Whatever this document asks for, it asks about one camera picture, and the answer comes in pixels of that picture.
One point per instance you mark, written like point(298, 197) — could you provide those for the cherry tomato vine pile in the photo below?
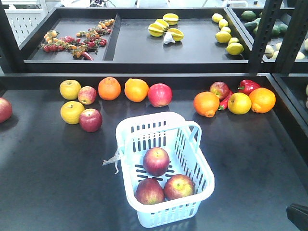
point(82, 44)

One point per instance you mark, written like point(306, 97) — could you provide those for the white garlic bulb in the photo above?
point(168, 38)

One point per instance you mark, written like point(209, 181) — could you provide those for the black perforated upright post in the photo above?
point(268, 18)

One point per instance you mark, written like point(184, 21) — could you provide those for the black fruit display stand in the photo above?
point(51, 173)

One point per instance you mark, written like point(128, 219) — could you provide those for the yellow orange fruit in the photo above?
point(239, 103)

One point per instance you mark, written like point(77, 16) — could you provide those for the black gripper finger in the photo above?
point(298, 215)

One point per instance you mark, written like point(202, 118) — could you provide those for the red yellow apple behind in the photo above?
point(220, 89)

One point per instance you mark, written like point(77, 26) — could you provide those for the yellow apple back left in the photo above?
point(69, 89)

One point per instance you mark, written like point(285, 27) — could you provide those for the red chili pepper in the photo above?
point(224, 103)

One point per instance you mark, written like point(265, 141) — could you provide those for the lemon large middle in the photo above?
point(223, 37)

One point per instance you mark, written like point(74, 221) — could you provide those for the light blue plastic basket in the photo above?
point(165, 173)

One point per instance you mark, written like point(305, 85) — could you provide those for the yellow starfruit right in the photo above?
point(176, 34)

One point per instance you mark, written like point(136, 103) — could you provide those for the orange with navel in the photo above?
point(206, 104)

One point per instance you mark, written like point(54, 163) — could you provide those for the red bell pepper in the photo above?
point(246, 86)

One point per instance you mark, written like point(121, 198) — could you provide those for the yellow starfruit far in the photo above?
point(171, 18)

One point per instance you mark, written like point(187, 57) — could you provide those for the yellow apple front left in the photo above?
point(70, 112)

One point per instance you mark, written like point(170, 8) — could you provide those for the large orange right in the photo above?
point(262, 99)

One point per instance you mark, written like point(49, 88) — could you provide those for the big red apple back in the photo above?
point(160, 95)

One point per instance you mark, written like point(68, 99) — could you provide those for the lemon front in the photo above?
point(235, 48)

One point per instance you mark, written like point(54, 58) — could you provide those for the orange back left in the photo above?
point(109, 88)

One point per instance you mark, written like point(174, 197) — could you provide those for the small pink apple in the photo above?
point(87, 95)

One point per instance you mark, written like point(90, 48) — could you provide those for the dark red apple left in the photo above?
point(90, 120)

